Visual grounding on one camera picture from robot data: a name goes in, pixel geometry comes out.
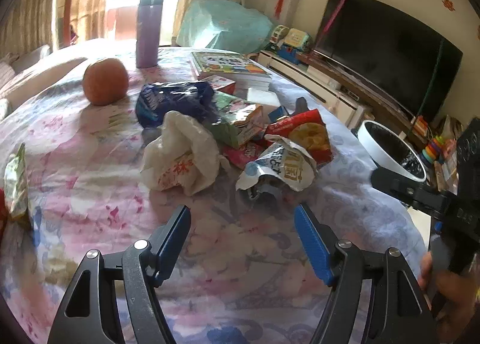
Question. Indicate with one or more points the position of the floral tablecloth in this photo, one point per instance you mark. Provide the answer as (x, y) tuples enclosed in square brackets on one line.
[(242, 276)]

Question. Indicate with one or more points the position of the pink jelly pouch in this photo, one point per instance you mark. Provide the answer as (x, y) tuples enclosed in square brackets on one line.
[(243, 155)]

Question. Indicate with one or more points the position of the stack of children's books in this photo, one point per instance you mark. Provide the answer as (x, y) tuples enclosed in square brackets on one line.
[(233, 66)]

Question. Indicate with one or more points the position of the green snack packet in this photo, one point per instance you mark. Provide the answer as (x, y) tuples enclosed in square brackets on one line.
[(16, 188)]

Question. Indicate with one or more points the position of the red cracker snack bag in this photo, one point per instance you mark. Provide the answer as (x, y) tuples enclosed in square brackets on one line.
[(308, 130)]

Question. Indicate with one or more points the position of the rainbow stacking ring toy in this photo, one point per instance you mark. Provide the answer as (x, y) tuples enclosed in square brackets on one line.
[(433, 151)]

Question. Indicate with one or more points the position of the orange fruit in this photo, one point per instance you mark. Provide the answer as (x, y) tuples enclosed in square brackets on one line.
[(105, 82)]

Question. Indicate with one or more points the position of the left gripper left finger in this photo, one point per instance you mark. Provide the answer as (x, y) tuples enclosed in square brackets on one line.
[(88, 312)]

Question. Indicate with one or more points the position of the white crumpled plastic bag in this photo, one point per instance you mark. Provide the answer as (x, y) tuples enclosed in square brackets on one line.
[(185, 155)]

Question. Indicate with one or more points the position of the red white flat box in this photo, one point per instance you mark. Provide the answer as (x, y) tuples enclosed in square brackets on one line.
[(221, 84)]

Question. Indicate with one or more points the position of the black flat screen television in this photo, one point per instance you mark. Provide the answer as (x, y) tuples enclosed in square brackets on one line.
[(402, 58)]

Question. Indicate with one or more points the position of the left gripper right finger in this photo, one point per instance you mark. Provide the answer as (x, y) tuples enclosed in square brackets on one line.
[(397, 311)]

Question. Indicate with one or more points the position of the dark blue snack wrapper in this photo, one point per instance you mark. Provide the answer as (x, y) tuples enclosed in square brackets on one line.
[(190, 98)]

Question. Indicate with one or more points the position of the green white carton box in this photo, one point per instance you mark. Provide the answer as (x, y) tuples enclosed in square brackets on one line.
[(235, 120)]

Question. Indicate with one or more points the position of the person's right hand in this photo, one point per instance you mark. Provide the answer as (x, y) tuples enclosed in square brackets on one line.
[(460, 292)]

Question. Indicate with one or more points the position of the toy telephone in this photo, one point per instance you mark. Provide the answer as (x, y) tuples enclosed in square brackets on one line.
[(293, 38)]

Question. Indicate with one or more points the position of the white blue torn snack bag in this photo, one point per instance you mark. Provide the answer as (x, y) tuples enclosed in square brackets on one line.
[(283, 163)]

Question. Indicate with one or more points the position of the white round trash bin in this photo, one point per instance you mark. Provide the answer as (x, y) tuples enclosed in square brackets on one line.
[(388, 150)]

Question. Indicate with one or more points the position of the purple thermos bottle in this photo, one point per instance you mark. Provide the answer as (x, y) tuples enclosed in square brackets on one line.
[(149, 15)]

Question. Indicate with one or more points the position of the white tv cabinet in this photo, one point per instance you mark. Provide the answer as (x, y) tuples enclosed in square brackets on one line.
[(349, 111)]

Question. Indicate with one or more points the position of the teal cloth covered furniture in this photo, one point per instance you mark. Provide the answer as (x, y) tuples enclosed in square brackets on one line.
[(224, 25)]

